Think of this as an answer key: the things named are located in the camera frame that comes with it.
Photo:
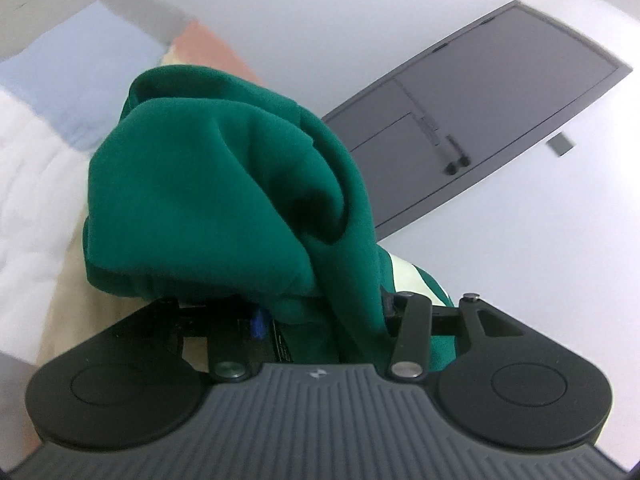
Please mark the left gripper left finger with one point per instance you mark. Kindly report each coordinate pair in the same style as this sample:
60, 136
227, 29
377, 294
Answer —
227, 338

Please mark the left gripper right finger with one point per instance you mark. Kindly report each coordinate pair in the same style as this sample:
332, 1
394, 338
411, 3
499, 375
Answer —
413, 320

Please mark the green hoodie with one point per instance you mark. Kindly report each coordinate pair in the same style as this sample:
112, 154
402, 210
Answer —
211, 188

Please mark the grey door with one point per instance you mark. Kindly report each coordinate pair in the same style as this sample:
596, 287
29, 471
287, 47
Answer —
498, 85

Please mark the patchwork bed quilt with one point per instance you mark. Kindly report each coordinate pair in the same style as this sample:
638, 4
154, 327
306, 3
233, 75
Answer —
66, 66

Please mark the black door handle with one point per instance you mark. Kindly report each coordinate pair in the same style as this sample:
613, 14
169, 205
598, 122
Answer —
452, 155

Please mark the grey wall switch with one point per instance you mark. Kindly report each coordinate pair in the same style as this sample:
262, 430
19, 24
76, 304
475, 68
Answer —
560, 144

